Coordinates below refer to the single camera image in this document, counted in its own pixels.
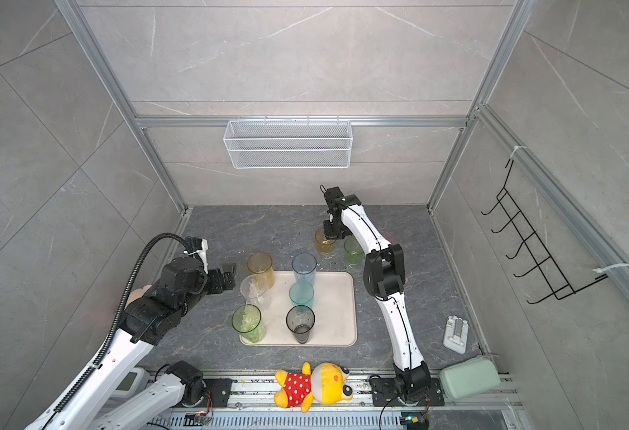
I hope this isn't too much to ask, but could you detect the blue plastic cup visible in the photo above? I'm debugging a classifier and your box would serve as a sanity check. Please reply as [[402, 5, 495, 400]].
[[291, 253, 318, 286]]

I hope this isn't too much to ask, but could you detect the short amber plastic cup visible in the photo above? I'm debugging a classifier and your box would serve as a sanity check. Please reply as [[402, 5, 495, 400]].
[[315, 229, 336, 255]]

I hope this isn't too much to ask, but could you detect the beige plastic tray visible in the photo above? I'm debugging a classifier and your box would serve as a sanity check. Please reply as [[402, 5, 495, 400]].
[[240, 272, 357, 348]]

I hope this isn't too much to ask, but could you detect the white digital timer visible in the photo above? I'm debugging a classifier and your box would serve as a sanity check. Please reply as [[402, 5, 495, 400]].
[[111, 367, 149, 399]]

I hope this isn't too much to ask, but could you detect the clear plastic cup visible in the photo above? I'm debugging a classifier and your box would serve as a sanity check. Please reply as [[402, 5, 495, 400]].
[[240, 274, 271, 309]]

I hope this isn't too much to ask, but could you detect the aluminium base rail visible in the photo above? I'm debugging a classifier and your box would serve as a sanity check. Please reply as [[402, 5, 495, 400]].
[[74, 369, 525, 415]]

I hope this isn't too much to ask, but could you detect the dark grey plastic cup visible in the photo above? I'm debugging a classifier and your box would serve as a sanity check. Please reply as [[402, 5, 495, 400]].
[[286, 305, 315, 344]]

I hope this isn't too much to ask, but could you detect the teal plastic cup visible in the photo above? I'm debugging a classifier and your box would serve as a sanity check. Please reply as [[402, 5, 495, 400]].
[[289, 281, 314, 308]]

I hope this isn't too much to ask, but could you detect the white wire mesh basket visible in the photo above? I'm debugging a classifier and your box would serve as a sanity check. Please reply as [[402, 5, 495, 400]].
[[223, 119, 354, 169]]

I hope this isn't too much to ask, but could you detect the tall amber plastic cup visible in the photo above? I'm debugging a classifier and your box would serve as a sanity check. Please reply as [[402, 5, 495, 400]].
[[247, 252, 275, 288]]

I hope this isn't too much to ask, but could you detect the short green plastic cup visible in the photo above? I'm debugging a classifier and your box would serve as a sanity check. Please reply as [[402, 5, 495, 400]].
[[344, 236, 366, 266]]

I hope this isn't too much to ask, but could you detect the mint green pouch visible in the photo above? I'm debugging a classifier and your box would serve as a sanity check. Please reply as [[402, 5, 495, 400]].
[[439, 356, 501, 400]]

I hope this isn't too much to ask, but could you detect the tall green plastic cup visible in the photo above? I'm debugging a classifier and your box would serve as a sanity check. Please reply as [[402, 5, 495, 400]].
[[231, 304, 266, 343]]

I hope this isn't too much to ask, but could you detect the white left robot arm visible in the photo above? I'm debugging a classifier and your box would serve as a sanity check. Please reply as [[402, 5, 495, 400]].
[[28, 233, 237, 429]]

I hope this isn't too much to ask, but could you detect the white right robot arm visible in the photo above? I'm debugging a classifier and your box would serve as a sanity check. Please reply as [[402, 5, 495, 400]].
[[320, 186, 432, 405]]

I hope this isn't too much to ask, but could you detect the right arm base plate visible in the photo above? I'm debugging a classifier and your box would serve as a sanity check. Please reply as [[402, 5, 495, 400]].
[[368, 374, 445, 407]]

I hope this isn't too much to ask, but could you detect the black wire hook rack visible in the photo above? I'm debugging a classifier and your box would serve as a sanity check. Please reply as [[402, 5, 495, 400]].
[[480, 159, 609, 306]]

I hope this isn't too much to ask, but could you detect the pink boy plush doll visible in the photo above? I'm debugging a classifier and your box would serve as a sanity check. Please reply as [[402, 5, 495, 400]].
[[125, 284, 151, 306]]

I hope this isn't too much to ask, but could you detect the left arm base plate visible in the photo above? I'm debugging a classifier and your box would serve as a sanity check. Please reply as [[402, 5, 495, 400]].
[[198, 378, 233, 409]]

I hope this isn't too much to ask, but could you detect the yellow bear plush toy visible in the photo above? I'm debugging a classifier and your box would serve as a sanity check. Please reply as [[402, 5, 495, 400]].
[[273, 362, 353, 413]]

